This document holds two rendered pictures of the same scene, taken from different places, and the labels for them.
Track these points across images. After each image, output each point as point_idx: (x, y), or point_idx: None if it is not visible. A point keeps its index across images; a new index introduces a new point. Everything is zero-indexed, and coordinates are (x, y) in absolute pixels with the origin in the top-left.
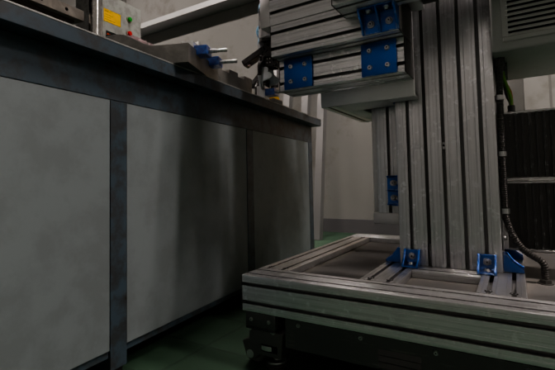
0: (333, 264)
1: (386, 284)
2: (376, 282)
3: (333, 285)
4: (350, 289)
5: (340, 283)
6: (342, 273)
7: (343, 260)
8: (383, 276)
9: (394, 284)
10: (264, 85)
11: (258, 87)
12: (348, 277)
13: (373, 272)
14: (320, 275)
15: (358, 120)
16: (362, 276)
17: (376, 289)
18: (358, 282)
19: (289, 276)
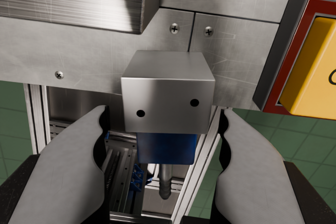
0: (98, 96)
1: (46, 132)
2: (45, 128)
3: (29, 111)
4: (28, 119)
5: (34, 114)
6: (75, 106)
7: (115, 100)
8: (61, 130)
9: (47, 135)
10: (126, 131)
11: (122, 85)
12: (48, 116)
13: (68, 125)
14: (45, 101)
15: (151, 217)
16: (75, 117)
17: (35, 129)
18: (42, 121)
19: (32, 85)
